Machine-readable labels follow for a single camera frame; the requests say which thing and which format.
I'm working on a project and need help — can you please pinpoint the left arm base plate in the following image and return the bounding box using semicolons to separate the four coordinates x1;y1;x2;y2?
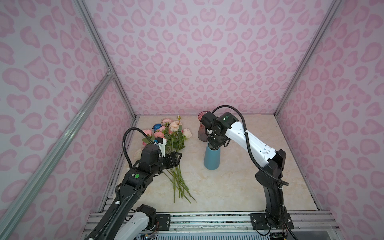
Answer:
143;214;171;232

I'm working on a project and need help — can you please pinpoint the aluminium frame diagonal strut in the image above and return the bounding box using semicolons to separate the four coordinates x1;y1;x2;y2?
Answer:
1;72;114;240

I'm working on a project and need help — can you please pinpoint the peach rose spray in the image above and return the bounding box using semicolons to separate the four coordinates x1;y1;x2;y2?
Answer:
161;115;197;204

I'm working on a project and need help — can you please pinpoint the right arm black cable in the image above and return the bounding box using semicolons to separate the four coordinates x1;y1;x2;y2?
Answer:
211;104;290;187

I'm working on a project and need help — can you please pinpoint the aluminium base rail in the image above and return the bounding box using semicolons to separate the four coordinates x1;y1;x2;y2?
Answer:
80;211;346;240

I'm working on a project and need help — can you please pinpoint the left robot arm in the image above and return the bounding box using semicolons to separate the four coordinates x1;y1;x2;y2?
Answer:
86;145;182;240

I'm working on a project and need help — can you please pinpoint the pink rose stem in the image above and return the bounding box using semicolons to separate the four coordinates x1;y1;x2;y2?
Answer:
143;130;177;192

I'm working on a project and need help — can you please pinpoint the teal ceramic vase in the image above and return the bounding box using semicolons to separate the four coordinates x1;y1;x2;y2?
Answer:
204;143;221;171

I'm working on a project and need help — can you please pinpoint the red glass vase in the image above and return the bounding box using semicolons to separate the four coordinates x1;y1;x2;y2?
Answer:
198;111;208;142

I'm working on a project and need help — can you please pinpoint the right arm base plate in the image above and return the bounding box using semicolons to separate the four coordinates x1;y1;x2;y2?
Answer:
250;213;295;231

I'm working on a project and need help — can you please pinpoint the blue rose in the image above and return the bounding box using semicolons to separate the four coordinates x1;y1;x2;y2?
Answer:
152;124;162;133

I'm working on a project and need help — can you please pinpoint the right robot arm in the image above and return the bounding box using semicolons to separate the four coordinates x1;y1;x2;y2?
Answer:
199;112;289;229

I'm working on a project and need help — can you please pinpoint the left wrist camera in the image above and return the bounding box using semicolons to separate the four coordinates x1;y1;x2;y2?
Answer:
155;137;167;158

